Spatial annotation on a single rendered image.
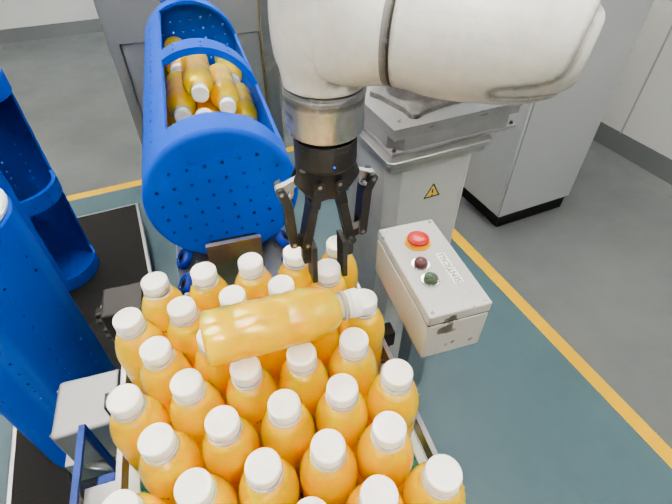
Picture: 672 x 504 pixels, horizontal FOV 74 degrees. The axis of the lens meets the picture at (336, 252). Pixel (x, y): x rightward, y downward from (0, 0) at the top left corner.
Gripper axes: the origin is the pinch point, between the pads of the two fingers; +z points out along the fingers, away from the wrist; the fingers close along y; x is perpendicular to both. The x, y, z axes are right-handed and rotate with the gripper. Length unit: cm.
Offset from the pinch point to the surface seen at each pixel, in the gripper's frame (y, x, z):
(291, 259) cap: 4.6, -4.6, 3.4
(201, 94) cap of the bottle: 13, -58, -2
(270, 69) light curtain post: -19, -164, 36
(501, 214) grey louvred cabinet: -127, -108, 104
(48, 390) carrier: 65, -30, 56
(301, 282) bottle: 3.6, -3.3, 7.7
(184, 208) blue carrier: 20.2, -24.9, 4.9
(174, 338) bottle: 23.7, 2.2, 7.5
